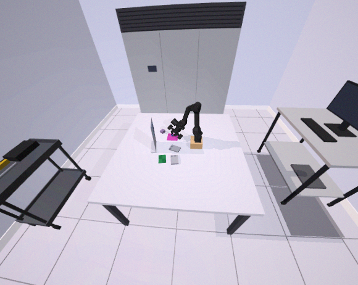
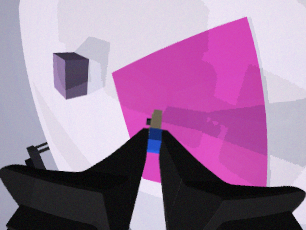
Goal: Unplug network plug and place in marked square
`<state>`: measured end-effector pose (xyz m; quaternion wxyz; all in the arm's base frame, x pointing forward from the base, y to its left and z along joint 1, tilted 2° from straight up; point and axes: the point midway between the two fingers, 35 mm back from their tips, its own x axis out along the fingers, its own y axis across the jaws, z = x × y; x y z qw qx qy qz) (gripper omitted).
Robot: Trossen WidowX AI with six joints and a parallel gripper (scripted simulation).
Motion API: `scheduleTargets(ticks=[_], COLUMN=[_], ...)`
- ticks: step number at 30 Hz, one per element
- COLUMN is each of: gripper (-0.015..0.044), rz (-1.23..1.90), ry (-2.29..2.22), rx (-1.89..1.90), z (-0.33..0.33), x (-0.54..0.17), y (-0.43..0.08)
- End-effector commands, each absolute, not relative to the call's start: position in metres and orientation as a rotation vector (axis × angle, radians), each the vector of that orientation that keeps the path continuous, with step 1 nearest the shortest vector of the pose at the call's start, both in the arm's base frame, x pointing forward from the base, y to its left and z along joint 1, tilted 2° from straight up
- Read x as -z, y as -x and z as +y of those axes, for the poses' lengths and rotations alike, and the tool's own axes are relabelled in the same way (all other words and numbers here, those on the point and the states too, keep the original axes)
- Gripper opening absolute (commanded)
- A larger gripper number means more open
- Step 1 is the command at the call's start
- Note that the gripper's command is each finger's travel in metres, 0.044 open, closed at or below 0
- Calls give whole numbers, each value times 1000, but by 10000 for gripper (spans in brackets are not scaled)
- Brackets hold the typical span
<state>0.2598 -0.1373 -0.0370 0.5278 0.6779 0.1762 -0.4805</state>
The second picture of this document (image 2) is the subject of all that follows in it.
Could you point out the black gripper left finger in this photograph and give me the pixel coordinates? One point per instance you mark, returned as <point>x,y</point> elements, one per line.
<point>104,195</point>

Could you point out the purple cube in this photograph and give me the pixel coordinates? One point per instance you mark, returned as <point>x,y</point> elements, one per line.
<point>71,73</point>

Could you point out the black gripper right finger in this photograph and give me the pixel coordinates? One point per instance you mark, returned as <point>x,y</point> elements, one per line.
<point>196,199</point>

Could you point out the magenta square marking on table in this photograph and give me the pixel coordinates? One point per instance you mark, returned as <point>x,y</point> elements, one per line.
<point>210,92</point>

